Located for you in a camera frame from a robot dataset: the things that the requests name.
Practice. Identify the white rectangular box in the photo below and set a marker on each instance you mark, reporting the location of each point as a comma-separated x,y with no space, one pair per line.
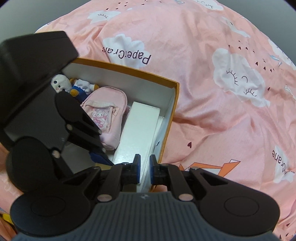
138,135

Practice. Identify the pink cloud print duvet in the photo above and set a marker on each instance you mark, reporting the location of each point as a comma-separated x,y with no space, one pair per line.
228,167

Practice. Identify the white plush doll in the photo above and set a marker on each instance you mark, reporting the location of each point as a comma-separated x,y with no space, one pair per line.
61,83

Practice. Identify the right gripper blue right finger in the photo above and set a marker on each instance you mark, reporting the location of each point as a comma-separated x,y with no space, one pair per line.
154,169

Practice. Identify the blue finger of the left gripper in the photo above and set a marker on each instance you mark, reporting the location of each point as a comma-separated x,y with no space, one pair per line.
100,158

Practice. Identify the duck plush blue jacket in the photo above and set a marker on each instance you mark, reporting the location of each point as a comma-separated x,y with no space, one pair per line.
81,89

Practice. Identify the orange cardboard box white inside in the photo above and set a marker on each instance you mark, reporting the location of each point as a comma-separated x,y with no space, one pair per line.
151,103

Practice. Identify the small pink backpack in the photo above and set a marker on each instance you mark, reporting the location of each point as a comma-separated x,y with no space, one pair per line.
106,107

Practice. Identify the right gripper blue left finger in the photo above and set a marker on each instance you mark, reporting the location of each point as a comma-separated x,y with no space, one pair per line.
136,165

